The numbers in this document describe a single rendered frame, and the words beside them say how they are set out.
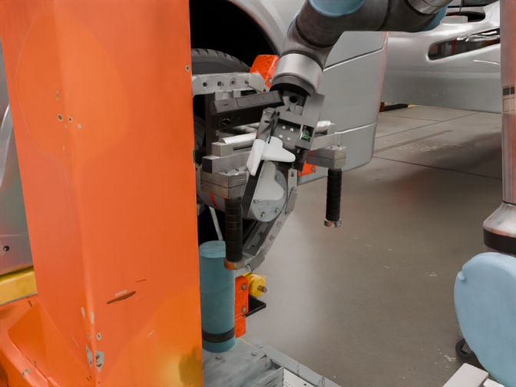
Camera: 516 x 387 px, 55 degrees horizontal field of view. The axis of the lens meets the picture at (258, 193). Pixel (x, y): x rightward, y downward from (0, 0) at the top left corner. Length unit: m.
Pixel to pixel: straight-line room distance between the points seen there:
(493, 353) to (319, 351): 1.69
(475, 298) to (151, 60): 0.40
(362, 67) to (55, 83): 1.41
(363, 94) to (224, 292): 0.98
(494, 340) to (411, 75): 3.16
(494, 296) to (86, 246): 0.40
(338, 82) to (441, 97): 1.88
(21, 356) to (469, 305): 0.75
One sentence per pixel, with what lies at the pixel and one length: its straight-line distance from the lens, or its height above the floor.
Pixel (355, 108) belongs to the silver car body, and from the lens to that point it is 1.81.
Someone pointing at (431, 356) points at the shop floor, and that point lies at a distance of 2.18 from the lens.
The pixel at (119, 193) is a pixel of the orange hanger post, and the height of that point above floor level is 1.03.
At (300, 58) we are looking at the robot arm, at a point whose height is 1.17.
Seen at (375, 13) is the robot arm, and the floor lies 1.23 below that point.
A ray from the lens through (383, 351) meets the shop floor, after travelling 2.16.
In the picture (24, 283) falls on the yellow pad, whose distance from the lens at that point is 1.16.
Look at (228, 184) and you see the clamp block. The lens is 0.96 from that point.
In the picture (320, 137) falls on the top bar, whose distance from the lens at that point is 1.20.
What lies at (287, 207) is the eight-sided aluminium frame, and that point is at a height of 0.73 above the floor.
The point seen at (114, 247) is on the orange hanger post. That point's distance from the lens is 0.59.
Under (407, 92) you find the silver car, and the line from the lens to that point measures 3.59.
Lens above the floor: 1.19
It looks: 17 degrees down
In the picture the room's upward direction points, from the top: straight up
